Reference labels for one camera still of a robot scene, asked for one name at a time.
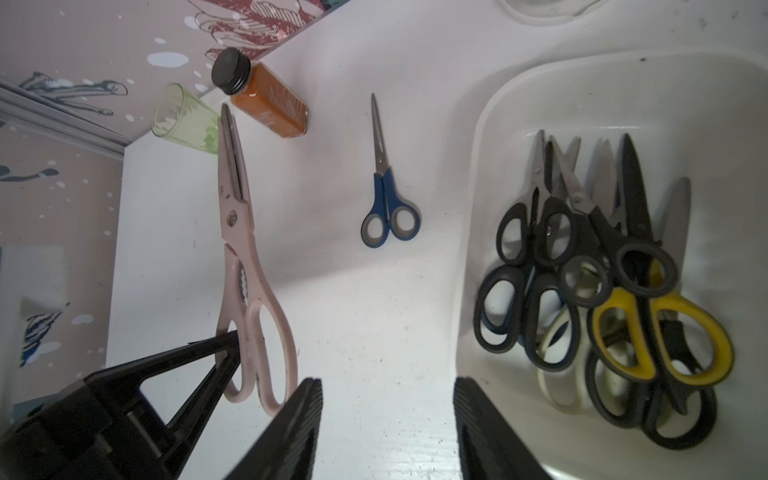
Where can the white plastic storage box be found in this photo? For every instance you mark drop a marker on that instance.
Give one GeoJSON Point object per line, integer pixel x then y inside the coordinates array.
{"type": "Point", "coordinates": [695, 113]}

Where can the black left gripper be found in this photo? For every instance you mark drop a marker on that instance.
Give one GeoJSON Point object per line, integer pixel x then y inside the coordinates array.
{"type": "Point", "coordinates": [105, 427]}

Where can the black handled scissors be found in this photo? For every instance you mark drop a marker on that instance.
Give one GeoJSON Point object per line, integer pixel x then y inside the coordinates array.
{"type": "Point", "coordinates": [631, 260]}

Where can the pink kitchen scissors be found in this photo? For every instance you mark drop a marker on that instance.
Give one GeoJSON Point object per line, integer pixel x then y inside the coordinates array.
{"type": "Point", "coordinates": [246, 289]}

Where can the blue handled scissors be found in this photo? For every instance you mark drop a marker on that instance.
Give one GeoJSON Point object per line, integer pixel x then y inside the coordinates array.
{"type": "Point", "coordinates": [382, 219]}

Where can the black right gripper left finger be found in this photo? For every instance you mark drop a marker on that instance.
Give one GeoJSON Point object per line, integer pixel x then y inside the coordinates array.
{"type": "Point", "coordinates": [287, 447]}

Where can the yellow handled scissors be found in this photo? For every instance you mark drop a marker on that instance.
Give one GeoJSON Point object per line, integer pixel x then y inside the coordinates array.
{"type": "Point", "coordinates": [649, 320]}

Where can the black scissors in box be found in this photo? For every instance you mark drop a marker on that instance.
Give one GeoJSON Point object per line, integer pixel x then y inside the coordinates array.
{"type": "Point", "coordinates": [534, 238]}

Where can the white round container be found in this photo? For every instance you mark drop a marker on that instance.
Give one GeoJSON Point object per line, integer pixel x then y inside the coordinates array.
{"type": "Point", "coordinates": [549, 12]}

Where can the white handled scissors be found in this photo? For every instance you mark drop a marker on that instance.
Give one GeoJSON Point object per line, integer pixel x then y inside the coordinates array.
{"type": "Point", "coordinates": [565, 390]}

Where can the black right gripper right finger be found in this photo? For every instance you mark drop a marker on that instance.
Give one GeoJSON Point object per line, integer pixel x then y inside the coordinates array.
{"type": "Point", "coordinates": [488, 447]}

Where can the brown spice bottle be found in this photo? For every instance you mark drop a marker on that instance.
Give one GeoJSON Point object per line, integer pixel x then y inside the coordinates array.
{"type": "Point", "coordinates": [258, 92]}

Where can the green plastic cup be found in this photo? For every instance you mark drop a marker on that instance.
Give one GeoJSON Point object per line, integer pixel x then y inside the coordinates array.
{"type": "Point", "coordinates": [182, 118]}

